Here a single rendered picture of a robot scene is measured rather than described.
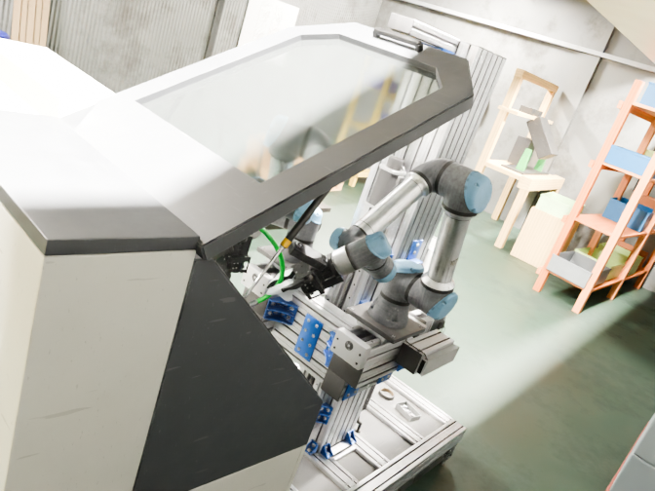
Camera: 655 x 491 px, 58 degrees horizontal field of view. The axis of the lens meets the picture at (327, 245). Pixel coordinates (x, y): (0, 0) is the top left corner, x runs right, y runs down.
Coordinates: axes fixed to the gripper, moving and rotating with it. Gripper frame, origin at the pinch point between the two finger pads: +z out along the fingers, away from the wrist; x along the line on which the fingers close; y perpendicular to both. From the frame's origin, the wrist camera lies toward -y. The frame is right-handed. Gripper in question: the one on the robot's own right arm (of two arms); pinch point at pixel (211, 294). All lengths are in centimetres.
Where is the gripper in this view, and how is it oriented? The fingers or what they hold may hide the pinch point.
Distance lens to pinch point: 173.1
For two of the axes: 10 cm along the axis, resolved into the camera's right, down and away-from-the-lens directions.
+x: -6.6, -4.5, 6.0
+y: 6.8, -0.3, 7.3
